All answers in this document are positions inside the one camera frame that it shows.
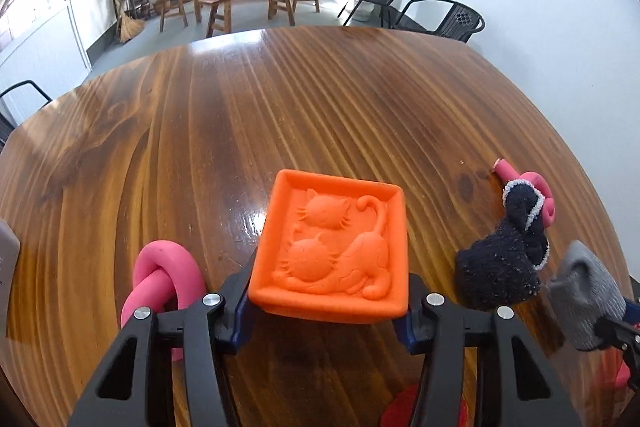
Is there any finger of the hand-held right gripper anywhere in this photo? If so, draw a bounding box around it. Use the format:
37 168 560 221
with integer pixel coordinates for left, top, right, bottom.
595 316 640 358

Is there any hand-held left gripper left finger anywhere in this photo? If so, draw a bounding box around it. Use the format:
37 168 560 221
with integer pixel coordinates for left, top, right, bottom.
67 272 251 427

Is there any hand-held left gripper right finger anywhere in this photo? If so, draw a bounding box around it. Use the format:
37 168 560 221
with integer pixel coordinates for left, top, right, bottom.
392 272 583 427

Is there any grey sock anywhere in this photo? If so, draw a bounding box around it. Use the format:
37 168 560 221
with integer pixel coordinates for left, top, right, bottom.
545 239 628 353

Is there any knotted pink foam curler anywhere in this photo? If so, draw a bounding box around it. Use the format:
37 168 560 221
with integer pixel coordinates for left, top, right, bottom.
120 239 206 363

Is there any red fuzzy ball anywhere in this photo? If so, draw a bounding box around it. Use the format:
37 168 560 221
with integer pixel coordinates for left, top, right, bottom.
379 381 471 427

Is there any black sock with white trim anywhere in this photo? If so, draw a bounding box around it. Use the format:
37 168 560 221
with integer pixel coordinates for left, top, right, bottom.
454 178 551 310

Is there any orange embossed toy cube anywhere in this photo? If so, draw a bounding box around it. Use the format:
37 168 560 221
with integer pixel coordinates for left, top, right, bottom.
247 168 411 325

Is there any small grey-brown box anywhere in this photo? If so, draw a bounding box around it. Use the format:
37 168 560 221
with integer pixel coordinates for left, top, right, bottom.
0 219 22 340

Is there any straw broom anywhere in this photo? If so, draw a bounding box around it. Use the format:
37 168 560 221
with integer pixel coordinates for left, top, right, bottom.
117 0 147 44

